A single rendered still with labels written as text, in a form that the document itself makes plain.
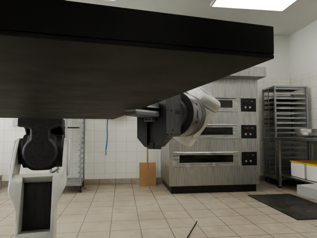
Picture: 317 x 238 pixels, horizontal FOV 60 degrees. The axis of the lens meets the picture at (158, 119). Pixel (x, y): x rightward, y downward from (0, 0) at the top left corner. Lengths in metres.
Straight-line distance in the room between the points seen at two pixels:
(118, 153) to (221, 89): 2.24
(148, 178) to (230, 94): 2.06
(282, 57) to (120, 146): 3.83
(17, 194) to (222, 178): 3.98
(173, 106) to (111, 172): 4.91
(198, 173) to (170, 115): 4.06
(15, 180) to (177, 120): 0.58
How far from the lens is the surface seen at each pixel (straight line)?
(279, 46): 6.49
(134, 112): 0.39
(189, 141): 0.62
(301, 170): 5.02
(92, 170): 5.37
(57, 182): 0.90
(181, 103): 0.49
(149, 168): 5.10
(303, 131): 5.01
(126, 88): 0.21
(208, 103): 0.59
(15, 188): 0.91
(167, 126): 0.44
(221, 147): 4.58
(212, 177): 4.58
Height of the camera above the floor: 0.97
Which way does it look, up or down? 3 degrees up
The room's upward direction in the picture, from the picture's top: straight up
